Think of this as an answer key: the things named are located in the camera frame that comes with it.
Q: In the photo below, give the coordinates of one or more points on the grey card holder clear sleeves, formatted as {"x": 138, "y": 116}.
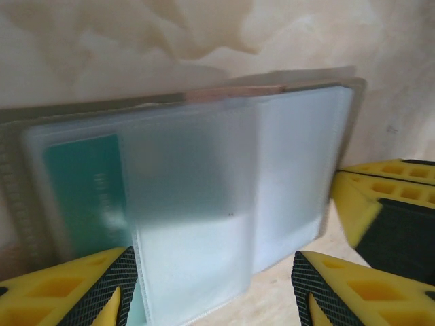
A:
{"x": 210, "y": 176}

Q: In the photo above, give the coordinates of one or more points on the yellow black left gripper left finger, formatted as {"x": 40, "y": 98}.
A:
{"x": 51, "y": 295}

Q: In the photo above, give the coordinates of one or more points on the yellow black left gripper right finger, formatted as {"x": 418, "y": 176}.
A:
{"x": 367, "y": 299}

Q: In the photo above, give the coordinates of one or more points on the teal green plastic card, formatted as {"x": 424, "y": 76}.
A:
{"x": 85, "y": 180}

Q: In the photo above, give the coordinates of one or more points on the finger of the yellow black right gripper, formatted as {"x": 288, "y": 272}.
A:
{"x": 401, "y": 169}
{"x": 397, "y": 231}

